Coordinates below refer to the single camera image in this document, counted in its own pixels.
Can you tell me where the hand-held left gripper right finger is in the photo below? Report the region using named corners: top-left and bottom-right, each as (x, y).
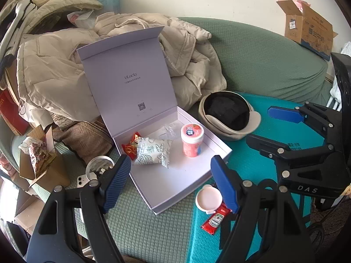
top-left (211, 155), bottom-right (327, 263)

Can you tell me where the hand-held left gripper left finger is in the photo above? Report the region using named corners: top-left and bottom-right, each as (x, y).
top-left (26, 154), bottom-right (132, 263)

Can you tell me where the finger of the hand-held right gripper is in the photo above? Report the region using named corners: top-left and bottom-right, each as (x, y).
top-left (267, 101), bottom-right (342, 143)
top-left (246, 134), bottom-right (337, 171)

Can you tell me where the red ketchup packet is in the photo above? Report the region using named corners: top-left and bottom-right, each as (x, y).
top-left (200, 202), bottom-right (233, 235)

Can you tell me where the white printed bread packet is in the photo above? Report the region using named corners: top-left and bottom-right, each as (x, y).
top-left (132, 136), bottom-right (174, 169)

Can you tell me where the pale lavender gift box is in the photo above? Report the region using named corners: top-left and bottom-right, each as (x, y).
top-left (76, 26), bottom-right (233, 215)

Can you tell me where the pink gum bottle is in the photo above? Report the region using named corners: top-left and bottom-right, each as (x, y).
top-left (180, 123), bottom-right (205, 158)

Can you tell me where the beige cap black lining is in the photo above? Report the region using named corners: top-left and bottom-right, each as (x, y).
top-left (198, 90), bottom-right (261, 141)

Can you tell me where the clear glass jar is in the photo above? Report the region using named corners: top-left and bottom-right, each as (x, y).
top-left (86, 156), bottom-right (116, 181)

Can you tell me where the white smartphone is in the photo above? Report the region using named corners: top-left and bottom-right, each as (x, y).
top-left (76, 174), bottom-right (92, 188)

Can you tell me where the brown woven cushion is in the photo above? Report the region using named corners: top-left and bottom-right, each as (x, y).
top-left (52, 114), bottom-right (114, 165)

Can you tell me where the green covered sofa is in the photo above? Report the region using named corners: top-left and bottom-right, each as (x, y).
top-left (0, 16), bottom-right (338, 263)

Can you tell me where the small brown cardboard box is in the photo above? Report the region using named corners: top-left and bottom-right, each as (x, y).
top-left (19, 124), bottom-right (71, 191)

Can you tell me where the brown patterned snack packet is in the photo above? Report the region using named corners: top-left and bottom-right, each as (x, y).
top-left (27, 138), bottom-right (55, 170)

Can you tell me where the cardboard box blue print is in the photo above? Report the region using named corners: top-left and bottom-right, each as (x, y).
top-left (276, 0), bottom-right (338, 61)

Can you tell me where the flat cardboard box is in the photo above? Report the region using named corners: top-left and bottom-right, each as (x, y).
top-left (11, 189), bottom-right (48, 228)

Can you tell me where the white plastic bag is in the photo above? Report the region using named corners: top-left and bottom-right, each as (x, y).
top-left (19, 99), bottom-right (54, 124)

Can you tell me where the pink paper sheet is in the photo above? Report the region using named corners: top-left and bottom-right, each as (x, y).
top-left (278, 0), bottom-right (312, 13)

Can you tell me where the pink printed bag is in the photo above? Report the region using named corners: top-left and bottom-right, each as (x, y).
top-left (0, 153), bottom-right (17, 176)

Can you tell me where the red paper bag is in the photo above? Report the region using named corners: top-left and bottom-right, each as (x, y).
top-left (0, 90), bottom-right (29, 136)

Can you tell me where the beige puffer jacket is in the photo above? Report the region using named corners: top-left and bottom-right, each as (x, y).
top-left (16, 12), bottom-right (228, 122)

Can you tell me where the clear plastic bag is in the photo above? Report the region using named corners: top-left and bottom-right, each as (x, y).
top-left (67, 9), bottom-right (102, 29)

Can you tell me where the olive puffer jacket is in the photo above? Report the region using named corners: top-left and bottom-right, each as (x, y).
top-left (5, 0), bottom-right (103, 20)

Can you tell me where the white jacket black trim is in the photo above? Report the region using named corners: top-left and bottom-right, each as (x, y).
top-left (0, 0), bottom-right (37, 69)

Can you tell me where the black cable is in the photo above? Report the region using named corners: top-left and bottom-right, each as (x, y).
top-left (307, 197), bottom-right (351, 252)

